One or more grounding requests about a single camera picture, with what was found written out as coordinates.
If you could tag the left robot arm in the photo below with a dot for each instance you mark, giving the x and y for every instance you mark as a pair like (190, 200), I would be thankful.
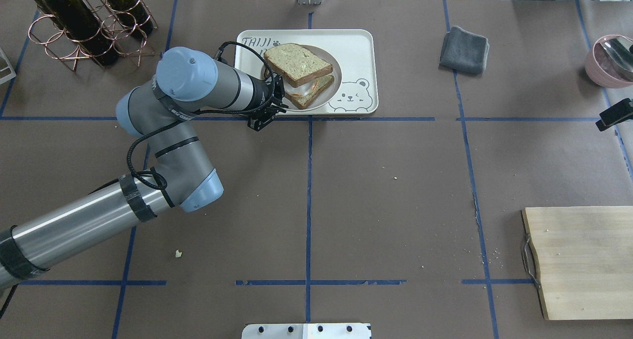
(167, 164)

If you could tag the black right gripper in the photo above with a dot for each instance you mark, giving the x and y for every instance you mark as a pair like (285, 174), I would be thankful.
(613, 115)

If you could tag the cream bear tray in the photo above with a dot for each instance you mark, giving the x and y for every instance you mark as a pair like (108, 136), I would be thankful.
(353, 49)

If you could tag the dark green wine bottle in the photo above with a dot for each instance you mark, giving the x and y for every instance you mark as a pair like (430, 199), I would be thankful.
(80, 24)

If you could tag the grey folded cloth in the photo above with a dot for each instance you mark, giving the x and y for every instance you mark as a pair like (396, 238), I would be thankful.
(464, 51)

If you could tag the pink bowl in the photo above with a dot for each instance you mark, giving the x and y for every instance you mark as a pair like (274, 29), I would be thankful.
(600, 67)

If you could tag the wooden cutting board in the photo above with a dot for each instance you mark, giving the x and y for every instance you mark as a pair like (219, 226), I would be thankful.
(583, 261)

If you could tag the fried egg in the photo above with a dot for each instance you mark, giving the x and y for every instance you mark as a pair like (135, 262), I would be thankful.
(303, 90)

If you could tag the bread slice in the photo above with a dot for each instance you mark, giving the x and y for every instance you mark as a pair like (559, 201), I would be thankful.
(297, 64)
(322, 83)

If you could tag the white round plate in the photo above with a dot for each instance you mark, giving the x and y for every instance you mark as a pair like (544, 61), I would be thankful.
(330, 91)

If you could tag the copper wire bottle rack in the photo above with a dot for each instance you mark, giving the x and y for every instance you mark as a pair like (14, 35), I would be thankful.
(60, 47)

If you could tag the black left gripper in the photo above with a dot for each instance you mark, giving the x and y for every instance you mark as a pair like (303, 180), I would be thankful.
(261, 97)

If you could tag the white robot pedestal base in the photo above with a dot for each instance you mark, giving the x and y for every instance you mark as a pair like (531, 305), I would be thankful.
(308, 331)

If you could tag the metal scoop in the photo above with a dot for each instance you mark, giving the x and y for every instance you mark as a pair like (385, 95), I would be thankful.
(620, 56)

